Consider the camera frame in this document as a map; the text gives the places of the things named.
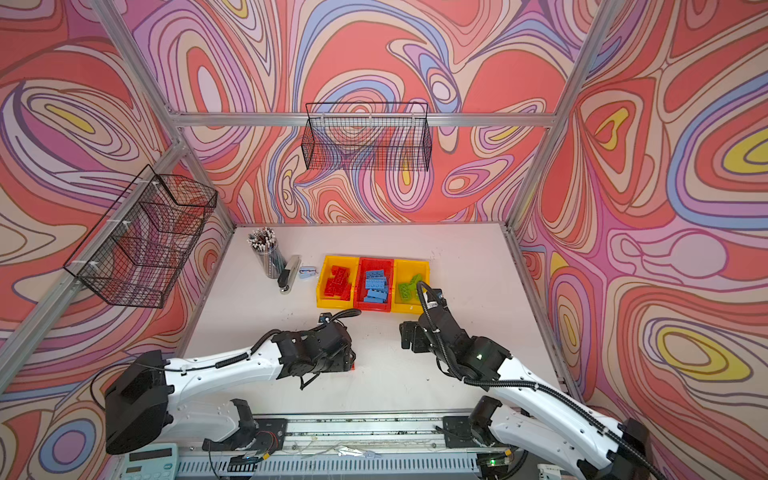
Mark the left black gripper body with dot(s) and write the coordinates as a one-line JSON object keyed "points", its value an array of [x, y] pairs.
{"points": [[341, 363]]}

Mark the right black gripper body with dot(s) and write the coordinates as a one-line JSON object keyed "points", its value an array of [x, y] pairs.
{"points": [[441, 354]]}

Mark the blue brick bottom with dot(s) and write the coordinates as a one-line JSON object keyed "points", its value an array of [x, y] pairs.
{"points": [[377, 293]]}

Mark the red studded brick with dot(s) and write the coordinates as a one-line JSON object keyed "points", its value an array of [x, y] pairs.
{"points": [[339, 273]]}

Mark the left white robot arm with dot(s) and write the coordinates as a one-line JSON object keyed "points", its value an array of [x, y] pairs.
{"points": [[156, 398]]}

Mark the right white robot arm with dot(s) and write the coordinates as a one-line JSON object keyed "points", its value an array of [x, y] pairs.
{"points": [[521, 409]]}

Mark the red middle bin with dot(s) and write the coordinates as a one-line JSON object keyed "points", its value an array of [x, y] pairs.
{"points": [[370, 263]]}

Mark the left yellow bin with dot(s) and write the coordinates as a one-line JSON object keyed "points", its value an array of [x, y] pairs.
{"points": [[335, 303]]}

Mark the yellow bin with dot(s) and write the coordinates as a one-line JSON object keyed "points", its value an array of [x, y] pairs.
{"points": [[403, 272], [335, 303]]}

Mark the right yellow bin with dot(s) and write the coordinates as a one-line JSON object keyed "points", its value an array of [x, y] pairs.
{"points": [[403, 272]]}

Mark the grey stapler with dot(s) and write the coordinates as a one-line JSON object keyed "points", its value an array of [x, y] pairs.
{"points": [[287, 276]]}

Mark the cup of pencils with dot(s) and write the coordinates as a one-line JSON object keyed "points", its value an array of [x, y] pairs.
{"points": [[264, 243]]}

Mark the calculator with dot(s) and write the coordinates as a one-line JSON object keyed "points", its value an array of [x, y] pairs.
{"points": [[153, 462]]}

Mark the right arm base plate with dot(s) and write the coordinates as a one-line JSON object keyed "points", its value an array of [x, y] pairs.
{"points": [[461, 432]]}

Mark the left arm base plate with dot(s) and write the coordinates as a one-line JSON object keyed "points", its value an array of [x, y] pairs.
{"points": [[263, 435]]}

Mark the left wire basket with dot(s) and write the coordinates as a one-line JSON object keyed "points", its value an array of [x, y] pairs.
{"points": [[136, 253]]}

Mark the wire basket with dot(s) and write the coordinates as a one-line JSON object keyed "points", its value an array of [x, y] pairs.
{"points": [[367, 136], [136, 253]]}

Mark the back wire basket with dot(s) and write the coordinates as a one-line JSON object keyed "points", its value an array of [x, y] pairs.
{"points": [[367, 136]]}

